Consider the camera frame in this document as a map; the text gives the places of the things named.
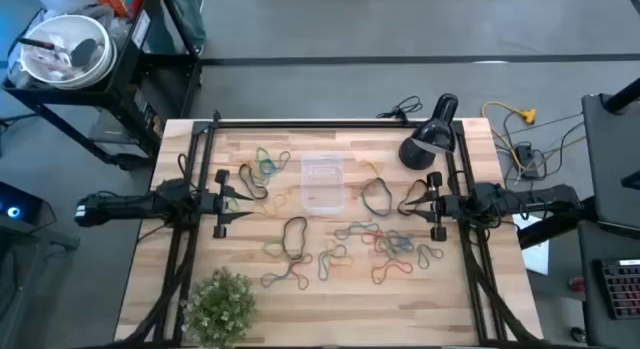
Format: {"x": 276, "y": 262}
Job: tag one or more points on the white paper sheet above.
{"x": 537, "y": 256}

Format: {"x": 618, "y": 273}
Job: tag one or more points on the green rubber band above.
{"x": 257, "y": 159}
{"x": 234, "y": 205}
{"x": 385, "y": 246}
{"x": 265, "y": 249}

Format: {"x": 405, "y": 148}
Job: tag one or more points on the black pole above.
{"x": 622, "y": 96}

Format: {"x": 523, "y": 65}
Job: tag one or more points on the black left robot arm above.
{"x": 125, "y": 206}

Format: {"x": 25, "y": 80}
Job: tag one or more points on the artificial potted plant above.
{"x": 220, "y": 309}

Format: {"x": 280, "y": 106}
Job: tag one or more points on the red rubber band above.
{"x": 374, "y": 276}
{"x": 310, "y": 259}
{"x": 372, "y": 237}

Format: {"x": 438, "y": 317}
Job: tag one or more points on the dark grey desk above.
{"x": 610, "y": 164}

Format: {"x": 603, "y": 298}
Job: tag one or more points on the person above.
{"x": 187, "y": 19}

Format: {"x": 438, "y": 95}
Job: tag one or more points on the black computer mouse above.
{"x": 578, "y": 334}

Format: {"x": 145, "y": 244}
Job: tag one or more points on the black keyboard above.
{"x": 622, "y": 289}

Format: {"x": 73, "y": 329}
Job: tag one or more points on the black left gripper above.
{"x": 210, "y": 203}

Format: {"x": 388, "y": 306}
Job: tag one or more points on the black power adapter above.
{"x": 525, "y": 156}

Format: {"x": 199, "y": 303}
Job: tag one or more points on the black desk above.
{"x": 595, "y": 299}

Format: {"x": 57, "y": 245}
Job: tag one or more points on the black stand leg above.
{"x": 550, "y": 229}

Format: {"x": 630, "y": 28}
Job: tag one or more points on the black ladle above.
{"x": 83, "y": 52}

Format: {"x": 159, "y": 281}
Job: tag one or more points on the yellow rubber band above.
{"x": 374, "y": 168}
{"x": 284, "y": 201}
{"x": 347, "y": 262}

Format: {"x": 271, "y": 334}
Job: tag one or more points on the clear plastic bin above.
{"x": 322, "y": 184}

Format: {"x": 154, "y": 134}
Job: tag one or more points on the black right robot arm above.
{"x": 545, "y": 196}

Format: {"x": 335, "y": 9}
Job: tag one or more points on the black utility cart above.
{"x": 150, "y": 89}

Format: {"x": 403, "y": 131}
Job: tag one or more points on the black computer blue light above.
{"x": 20, "y": 204}

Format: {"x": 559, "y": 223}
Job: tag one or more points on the dark grey side table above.
{"x": 30, "y": 269}

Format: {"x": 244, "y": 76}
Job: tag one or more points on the small red object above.
{"x": 576, "y": 284}

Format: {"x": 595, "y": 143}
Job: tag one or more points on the dark blue rubber band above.
{"x": 390, "y": 201}

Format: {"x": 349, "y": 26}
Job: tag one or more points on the white label sticker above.
{"x": 141, "y": 29}

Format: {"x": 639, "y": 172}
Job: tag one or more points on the black desk lamp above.
{"x": 430, "y": 134}

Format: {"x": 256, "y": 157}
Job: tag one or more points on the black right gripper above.
{"x": 450, "y": 207}

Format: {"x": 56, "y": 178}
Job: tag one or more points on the white bowl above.
{"x": 65, "y": 26}

